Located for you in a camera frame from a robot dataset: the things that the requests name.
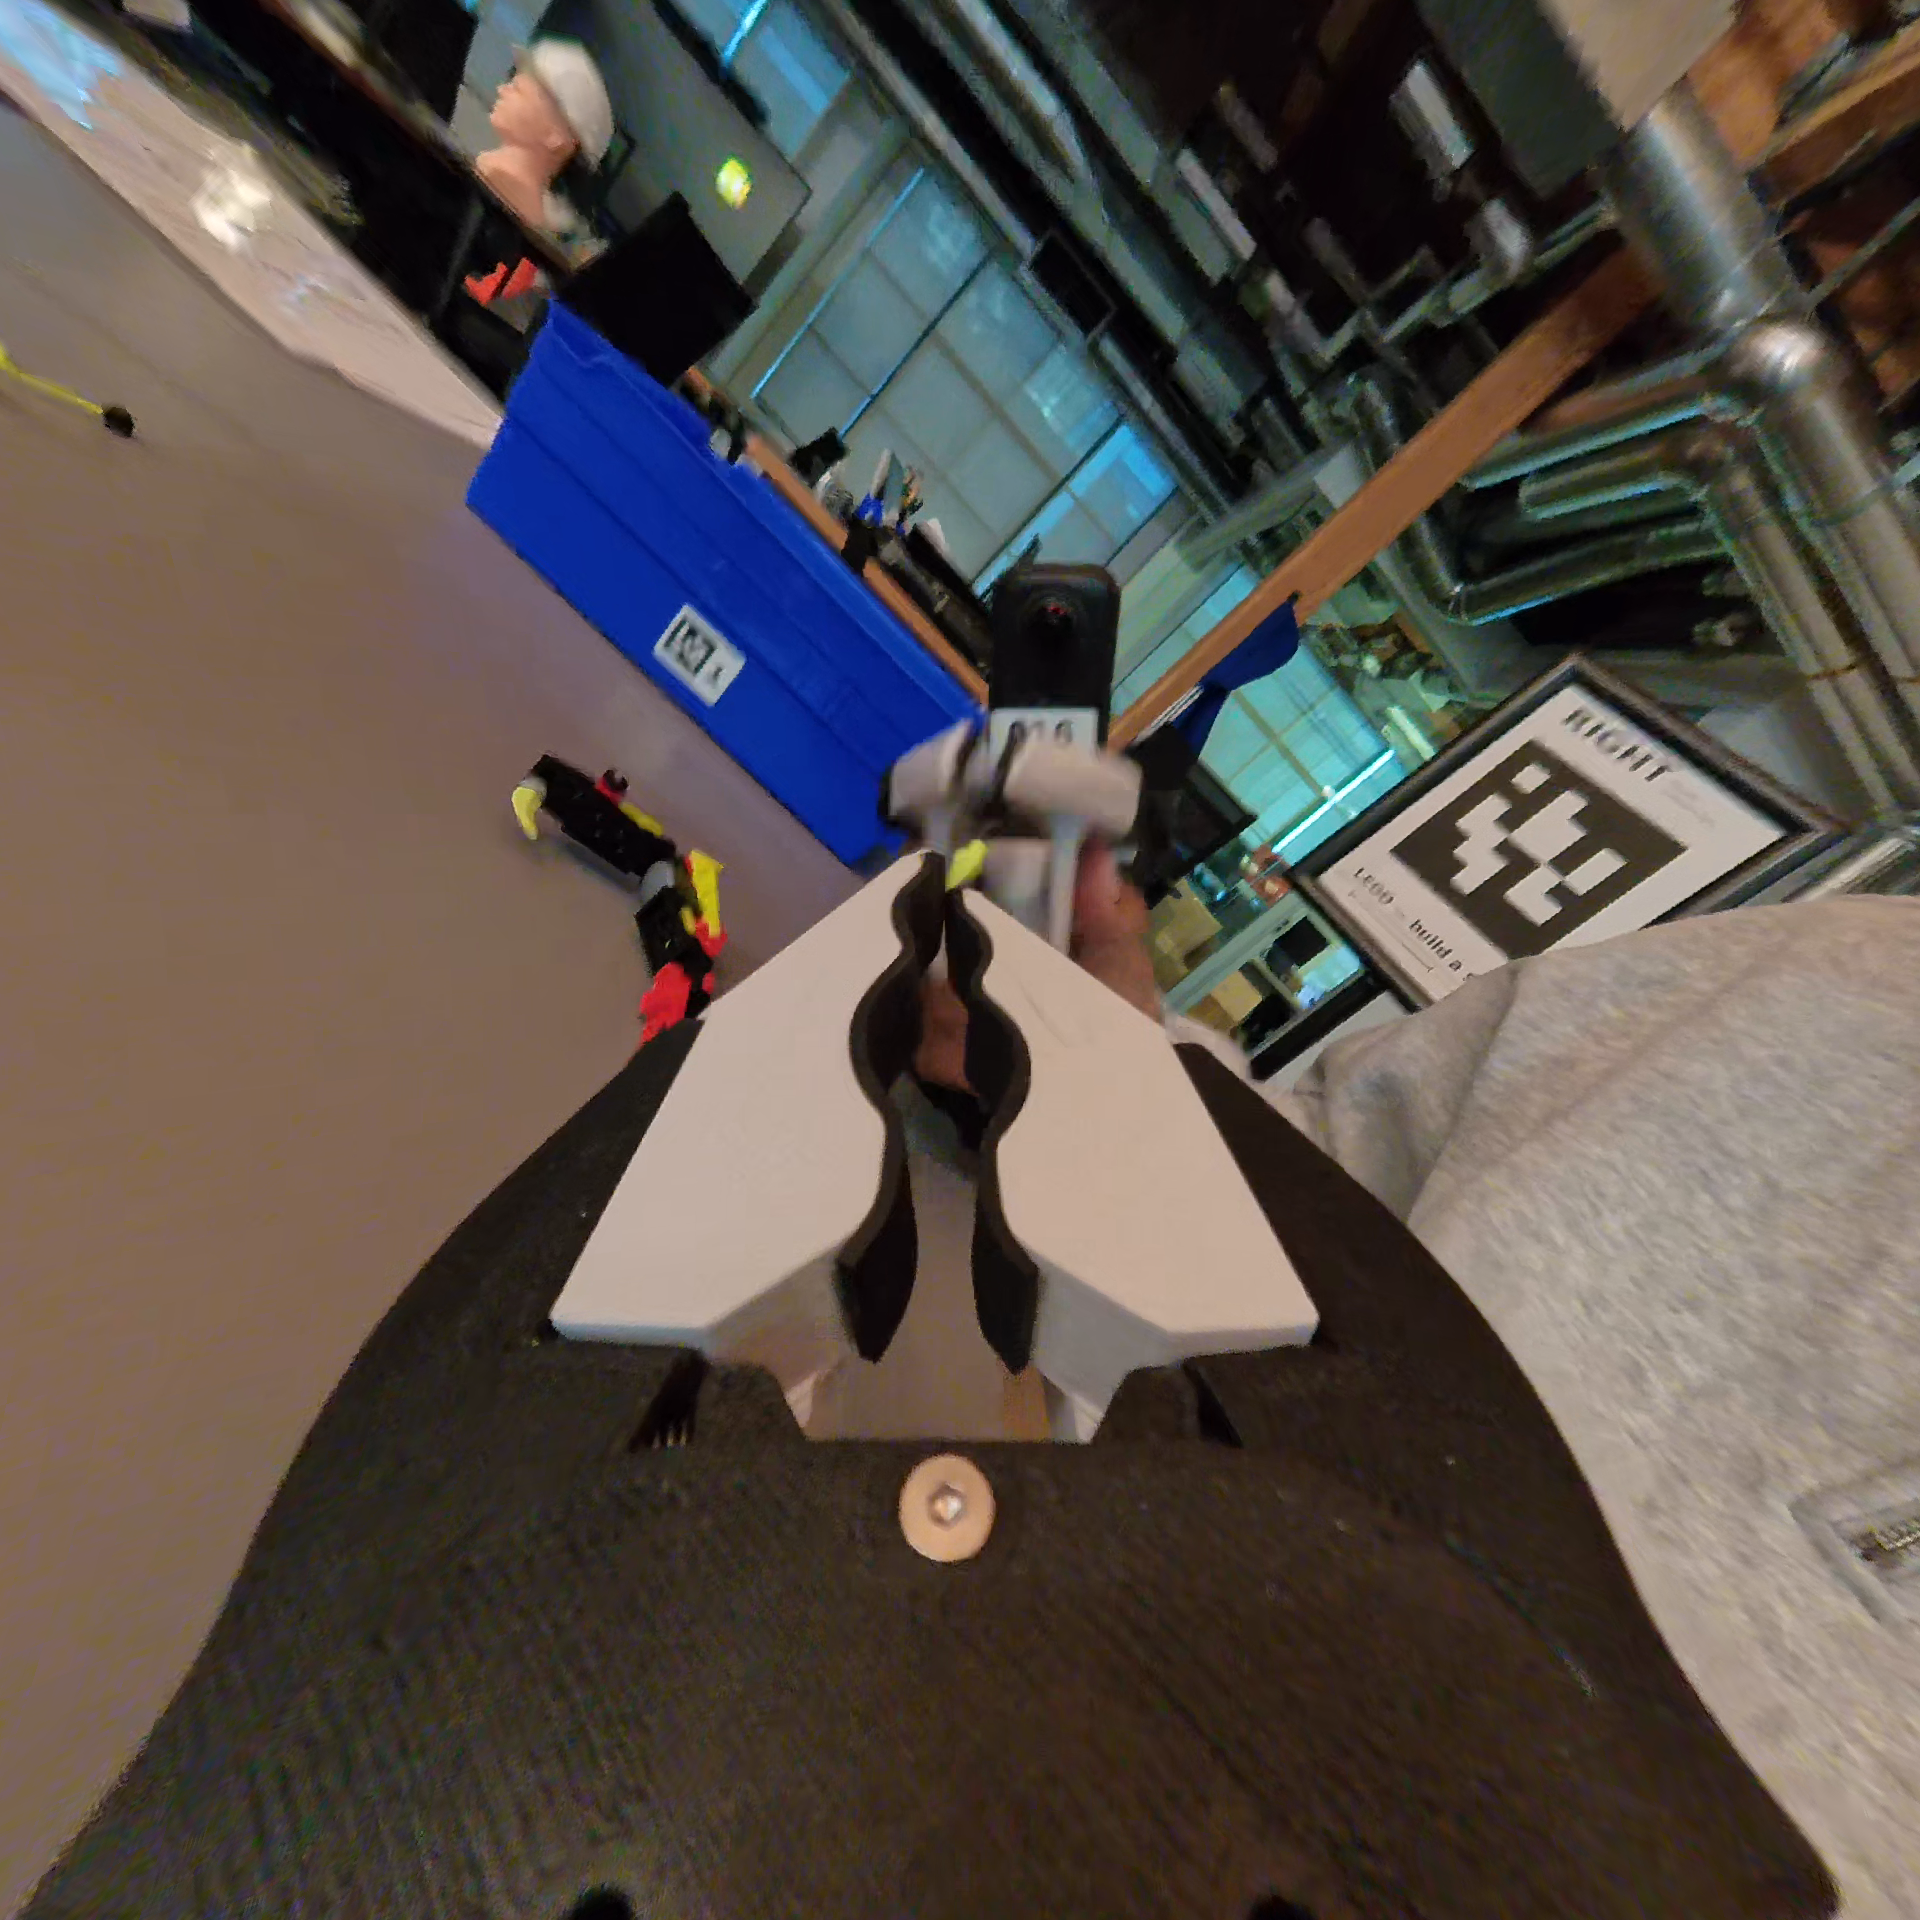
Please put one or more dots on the yellow lego rod black ends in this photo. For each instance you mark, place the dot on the yellow lego rod black ends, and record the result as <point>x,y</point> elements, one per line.
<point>67,393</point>

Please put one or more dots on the person's right hand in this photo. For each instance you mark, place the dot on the person's right hand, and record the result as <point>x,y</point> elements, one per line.
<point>1118,929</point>

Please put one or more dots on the small yellow lego piece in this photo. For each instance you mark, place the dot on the small yellow lego piece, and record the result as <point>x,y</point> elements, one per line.
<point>969,864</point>

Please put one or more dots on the framed marker sign board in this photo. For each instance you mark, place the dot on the framed marker sign board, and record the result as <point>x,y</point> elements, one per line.
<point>1559,835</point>

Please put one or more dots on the blue cloth flag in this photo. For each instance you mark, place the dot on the blue cloth flag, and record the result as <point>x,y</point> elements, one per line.
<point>1238,674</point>

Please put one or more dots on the cardboard box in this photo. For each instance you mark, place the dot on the cardboard box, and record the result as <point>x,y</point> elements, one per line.
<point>1246,958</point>

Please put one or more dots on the silver metal pipe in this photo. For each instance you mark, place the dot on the silver metal pipe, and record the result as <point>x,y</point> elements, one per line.
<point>1785,406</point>

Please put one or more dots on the wooden beam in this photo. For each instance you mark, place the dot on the wooden beam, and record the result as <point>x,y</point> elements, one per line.
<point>1396,495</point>

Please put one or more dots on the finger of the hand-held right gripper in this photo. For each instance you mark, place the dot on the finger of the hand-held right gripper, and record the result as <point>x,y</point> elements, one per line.
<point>1074,786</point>
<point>938,773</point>

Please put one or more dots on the small red object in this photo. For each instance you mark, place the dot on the small red object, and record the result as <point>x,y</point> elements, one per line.
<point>501,281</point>

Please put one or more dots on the wooden workbench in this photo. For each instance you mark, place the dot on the wooden workbench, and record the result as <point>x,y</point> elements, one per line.
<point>855,524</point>

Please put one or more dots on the black red yellow lego assembly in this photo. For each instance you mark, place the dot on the black red yellow lego assembly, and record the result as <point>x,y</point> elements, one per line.
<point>644,883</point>

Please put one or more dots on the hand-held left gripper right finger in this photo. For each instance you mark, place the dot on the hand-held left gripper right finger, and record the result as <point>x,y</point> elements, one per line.
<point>1155,1202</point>

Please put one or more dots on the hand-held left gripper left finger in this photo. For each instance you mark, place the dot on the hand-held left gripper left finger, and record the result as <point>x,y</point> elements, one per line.
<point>720,1183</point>

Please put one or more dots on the blue plastic bin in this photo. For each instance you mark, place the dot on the blue plastic bin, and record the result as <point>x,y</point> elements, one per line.
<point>705,601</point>

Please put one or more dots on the white instruction sheet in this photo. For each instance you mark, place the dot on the white instruction sheet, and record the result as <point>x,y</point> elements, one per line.
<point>254,210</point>

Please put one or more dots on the person's right forearm grey sleeve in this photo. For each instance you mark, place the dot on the person's right forearm grey sleeve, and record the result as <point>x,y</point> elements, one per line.
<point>1678,1231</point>

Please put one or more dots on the mannequin head with white cap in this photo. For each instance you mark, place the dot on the mannequin head with white cap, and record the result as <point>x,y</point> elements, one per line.
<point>548,112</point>

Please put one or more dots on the black office chair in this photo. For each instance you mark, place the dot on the black office chair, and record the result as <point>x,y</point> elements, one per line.
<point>1193,817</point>

